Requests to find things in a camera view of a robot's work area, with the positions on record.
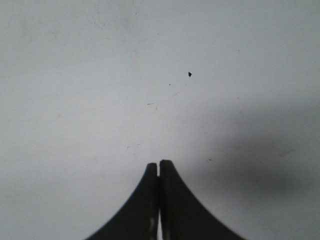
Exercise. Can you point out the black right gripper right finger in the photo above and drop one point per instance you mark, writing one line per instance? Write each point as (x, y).
(182, 215)

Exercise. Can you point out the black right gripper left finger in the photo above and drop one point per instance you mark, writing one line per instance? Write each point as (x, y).
(138, 218)

